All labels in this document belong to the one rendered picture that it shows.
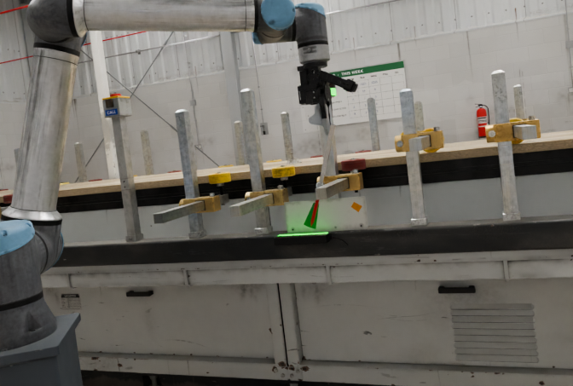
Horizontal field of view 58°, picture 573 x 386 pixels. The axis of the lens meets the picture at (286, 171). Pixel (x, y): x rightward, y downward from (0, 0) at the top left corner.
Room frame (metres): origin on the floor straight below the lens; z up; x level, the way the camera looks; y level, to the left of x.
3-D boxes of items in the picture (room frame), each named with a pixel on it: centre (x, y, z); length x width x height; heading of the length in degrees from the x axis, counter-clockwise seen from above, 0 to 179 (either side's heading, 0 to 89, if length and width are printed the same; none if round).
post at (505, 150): (1.44, -0.61, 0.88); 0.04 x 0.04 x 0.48; 70
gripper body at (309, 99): (1.54, -0.11, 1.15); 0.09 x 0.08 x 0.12; 70
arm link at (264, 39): (1.50, -0.01, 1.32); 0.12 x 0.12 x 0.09; 9
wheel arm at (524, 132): (1.40, -0.64, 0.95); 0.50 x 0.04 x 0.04; 160
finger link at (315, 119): (1.52, -0.11, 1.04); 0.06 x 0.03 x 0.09; 70
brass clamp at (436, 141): (1.51, -0.39, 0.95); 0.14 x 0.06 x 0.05; 70
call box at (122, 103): (1.87, 0.57, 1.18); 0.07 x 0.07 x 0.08; 70
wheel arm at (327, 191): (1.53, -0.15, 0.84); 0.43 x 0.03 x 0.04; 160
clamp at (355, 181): (1.60, -0.16, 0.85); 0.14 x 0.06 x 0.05; 70
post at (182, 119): (1.78, 0.33, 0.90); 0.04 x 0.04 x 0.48; 70
